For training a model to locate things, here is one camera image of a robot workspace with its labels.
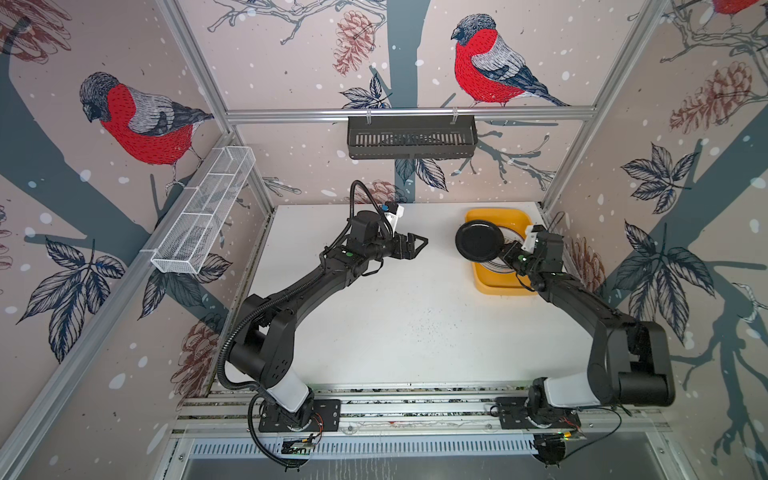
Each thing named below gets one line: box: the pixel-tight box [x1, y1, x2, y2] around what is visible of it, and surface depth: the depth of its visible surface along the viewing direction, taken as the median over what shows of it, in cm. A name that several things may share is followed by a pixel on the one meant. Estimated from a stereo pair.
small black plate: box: [455, 220, 505, 263], surface depth 95 cm
